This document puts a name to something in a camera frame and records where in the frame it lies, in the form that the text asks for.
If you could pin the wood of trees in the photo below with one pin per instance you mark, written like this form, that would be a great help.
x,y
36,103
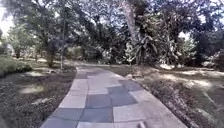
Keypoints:
x,y
100,30

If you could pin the leaf-strewn dirt ground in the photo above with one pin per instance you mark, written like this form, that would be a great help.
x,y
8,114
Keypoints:
x,y
30,96
186,90

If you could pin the low green bush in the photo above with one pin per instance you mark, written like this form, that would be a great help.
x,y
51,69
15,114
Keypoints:
x,y
11,66

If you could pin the thin tree trunk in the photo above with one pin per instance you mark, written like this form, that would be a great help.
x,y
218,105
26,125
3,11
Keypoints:
x,y
62,46

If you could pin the thick pale tree trunk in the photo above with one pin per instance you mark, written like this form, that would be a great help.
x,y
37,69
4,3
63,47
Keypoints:
x,y
131,23

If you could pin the grey paved slab path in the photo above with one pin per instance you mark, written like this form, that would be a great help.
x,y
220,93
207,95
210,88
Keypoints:
x,y
100,100

